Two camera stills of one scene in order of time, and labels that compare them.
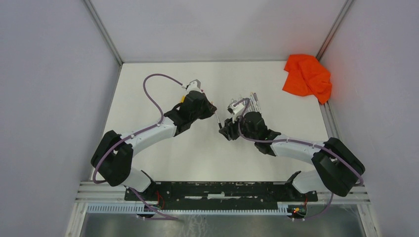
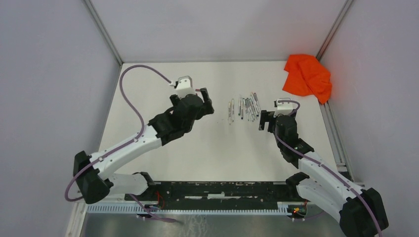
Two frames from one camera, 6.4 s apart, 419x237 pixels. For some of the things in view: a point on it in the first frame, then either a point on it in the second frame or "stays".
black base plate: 218,193 stays
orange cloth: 307,76 stays
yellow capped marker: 253,99 stays
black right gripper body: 231,129 to 268,117
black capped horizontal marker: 219,123 to 229,112
